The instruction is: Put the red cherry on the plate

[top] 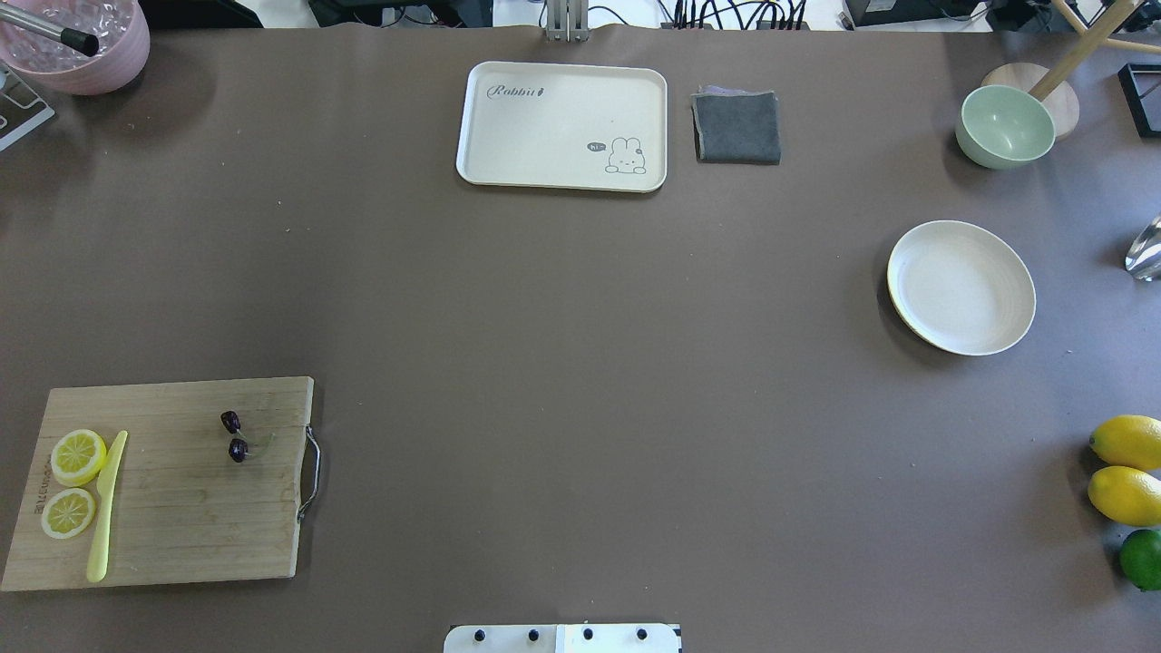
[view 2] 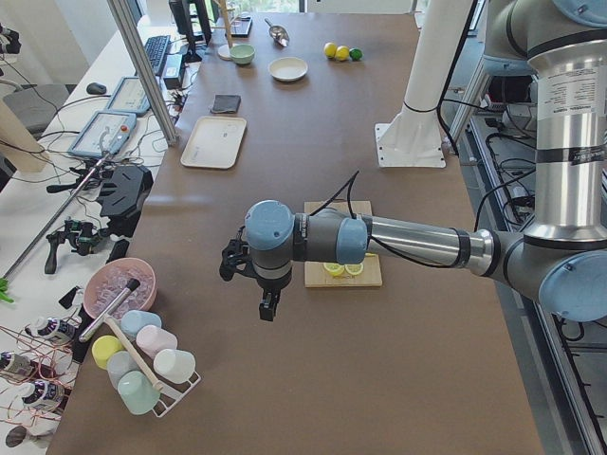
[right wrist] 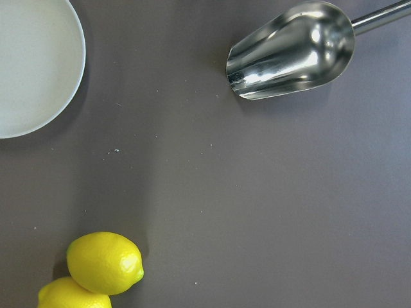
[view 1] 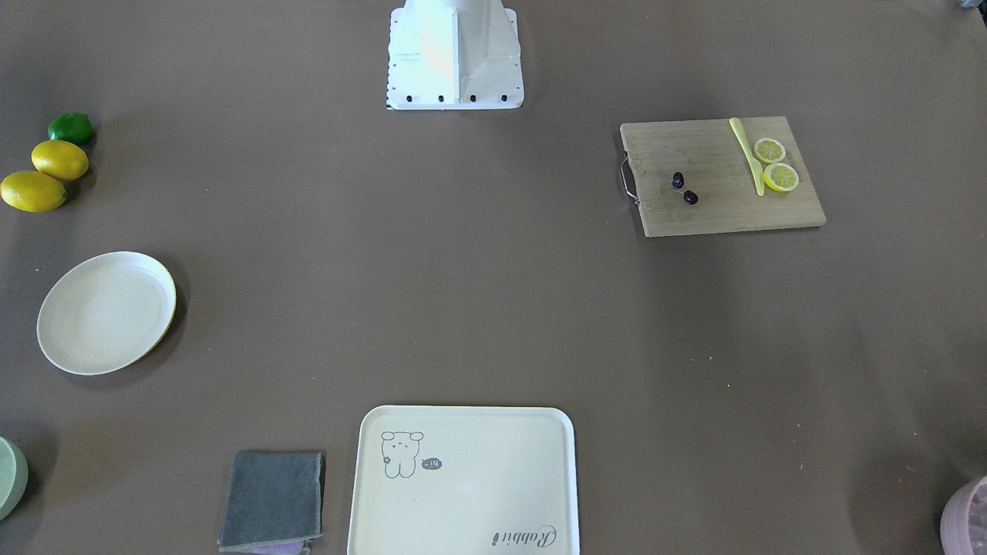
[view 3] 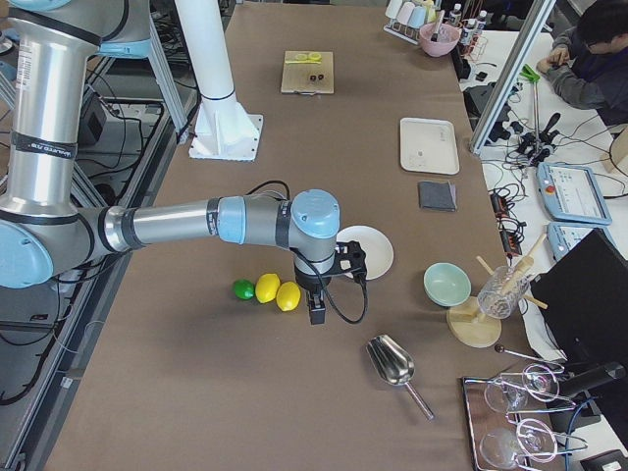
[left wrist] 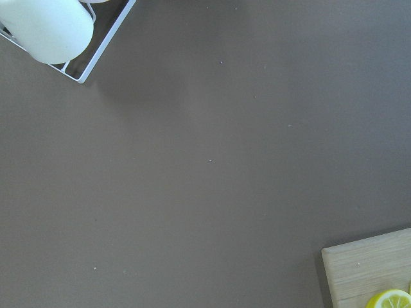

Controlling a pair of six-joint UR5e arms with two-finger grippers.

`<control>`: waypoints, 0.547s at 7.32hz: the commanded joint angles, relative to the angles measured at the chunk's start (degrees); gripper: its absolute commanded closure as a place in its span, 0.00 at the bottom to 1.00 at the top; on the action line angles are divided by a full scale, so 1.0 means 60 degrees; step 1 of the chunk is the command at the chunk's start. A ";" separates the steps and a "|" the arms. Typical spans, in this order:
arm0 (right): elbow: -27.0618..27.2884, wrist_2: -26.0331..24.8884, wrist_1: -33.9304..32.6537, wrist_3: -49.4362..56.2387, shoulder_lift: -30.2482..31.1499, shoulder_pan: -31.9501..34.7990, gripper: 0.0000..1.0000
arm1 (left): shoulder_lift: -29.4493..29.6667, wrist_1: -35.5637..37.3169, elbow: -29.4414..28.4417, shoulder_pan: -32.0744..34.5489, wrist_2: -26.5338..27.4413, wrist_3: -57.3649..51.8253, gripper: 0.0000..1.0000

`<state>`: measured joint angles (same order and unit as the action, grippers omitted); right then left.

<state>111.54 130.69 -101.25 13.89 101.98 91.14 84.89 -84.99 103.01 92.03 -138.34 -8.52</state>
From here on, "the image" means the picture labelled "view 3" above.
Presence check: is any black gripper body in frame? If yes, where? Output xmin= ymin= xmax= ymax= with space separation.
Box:
xmin=293 ymin=240 xmax=367 ymax=294

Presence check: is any round cream plate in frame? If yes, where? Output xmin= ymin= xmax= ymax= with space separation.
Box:
xmin=337 ymin=226 xmax=394 ymax=281

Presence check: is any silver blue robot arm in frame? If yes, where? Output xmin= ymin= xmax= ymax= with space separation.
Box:
xmin=1 ymin=1 xmax=367 ymax=325

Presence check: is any cream rectangular tray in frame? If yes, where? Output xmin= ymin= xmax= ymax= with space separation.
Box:
xmin=399 ymin=117 xmax=460 ymax=176

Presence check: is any yellow lemon outer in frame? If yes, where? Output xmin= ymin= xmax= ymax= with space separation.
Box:
xmin=276 ymin=282 xmax=301 ymax=312

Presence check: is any yellow lemon near lime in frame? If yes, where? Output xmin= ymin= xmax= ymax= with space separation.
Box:
xmin=255 ymin=273 xmax=281 ymax=303

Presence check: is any green lime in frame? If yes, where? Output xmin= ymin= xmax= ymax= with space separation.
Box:
xmin=232 ymin=279 xmax=255 ymax=300

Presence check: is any metal scoop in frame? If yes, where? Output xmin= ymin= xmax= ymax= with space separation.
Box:
xmin=366 ymin=335 xmax=435 ymax=421

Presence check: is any mint green bowl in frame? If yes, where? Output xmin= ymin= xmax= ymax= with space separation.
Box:
xmin=423 ymin=262 xmax=471 ymax=307

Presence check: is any folded grey cloth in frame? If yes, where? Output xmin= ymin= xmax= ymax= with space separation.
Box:
xmin=418 ymin=181 xmax=457 ymax=212

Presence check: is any wooden cup stand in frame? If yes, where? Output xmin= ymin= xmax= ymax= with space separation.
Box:
xmin=446 ymin=234 xmax=549 ymax=348

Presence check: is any clear textured glass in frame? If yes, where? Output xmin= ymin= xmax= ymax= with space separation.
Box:
xmin=477 ymin=266 xmax=529 ymax=320

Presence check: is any wooden cutting board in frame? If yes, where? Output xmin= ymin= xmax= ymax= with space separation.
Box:
xmin=281 ymin=50 xmax=335 ymax=95

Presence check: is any yellow-green plastic knife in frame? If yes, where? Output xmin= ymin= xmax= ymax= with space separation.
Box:
xmin=284 ymin=59 xmax=322 ymax=65

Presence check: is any blue teach pendant lower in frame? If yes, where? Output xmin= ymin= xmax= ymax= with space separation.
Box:
xmin=546 ymin=222 xmax=612 ymax=262

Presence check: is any blue teach pendant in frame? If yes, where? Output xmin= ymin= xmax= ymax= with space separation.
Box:
xmin=536 ymin=162 xmax=612 ymax=226
xmin=546 ymin=222 xmax=612 ymax=262

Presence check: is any blue teach pendant upper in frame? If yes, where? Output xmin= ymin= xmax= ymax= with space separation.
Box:
xmin=536 ymin=162 xmax=612 ymax=226

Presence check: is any pastel cup rack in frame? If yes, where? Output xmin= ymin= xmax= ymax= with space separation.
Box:
xmin=383 ymin=0 xmax=442 ymax=45

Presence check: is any seated person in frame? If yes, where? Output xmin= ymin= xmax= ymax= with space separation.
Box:
xmin=537 ymin=0 xmax=627 ymax=128

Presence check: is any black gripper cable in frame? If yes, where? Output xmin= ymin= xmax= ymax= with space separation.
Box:
xmin=313 ymin=254 xmax=369 ymax=325

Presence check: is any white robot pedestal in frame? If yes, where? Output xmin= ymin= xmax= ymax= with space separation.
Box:
xmin=176 ymin=0 xmax=263 ymax=162

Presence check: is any wire wine glass rack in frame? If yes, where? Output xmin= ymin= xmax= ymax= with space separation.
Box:
xmin=460 ymin=363 xmax=588 ymax=470

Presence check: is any aluminium frame post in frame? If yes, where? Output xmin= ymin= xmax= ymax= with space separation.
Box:
xmin=470 ymin=0 xmax=556 ymax=157

